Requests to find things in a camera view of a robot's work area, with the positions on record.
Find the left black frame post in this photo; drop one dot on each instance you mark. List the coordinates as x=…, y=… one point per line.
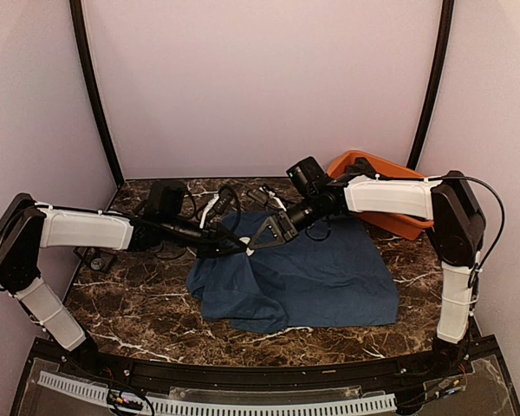
x=94, y=96

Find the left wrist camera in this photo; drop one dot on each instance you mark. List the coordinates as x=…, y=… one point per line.
x=217, y=205

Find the right black frame post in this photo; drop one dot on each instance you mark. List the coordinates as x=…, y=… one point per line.
x=434, y=80

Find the black clothing in basin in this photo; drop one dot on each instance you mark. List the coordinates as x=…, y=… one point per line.
x=361, y=167

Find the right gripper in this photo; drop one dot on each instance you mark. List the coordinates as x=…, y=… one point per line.
x=284, y=224

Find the orange plastic basin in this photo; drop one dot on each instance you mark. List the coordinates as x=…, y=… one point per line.
x=398, y=201

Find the round yellow grey brooch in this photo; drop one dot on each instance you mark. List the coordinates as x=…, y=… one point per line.
x=245, y=243

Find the black frame post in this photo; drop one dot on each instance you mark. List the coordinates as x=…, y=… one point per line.
x=94, y=96
x=434, y=80

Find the blue t-shirt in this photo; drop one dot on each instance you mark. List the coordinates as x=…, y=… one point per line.
x=333, y=277

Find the white slotted cable duct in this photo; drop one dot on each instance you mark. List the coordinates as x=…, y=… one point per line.
x=193, y=401

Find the black front rail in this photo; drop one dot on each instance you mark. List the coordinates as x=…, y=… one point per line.
x=392, y=374

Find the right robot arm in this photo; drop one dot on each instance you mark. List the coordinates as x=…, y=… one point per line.
x=457, y=223

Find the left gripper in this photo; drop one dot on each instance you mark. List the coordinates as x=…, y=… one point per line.
x=209, y=243

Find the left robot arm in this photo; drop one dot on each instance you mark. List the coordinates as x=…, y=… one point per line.
x=28, y=226

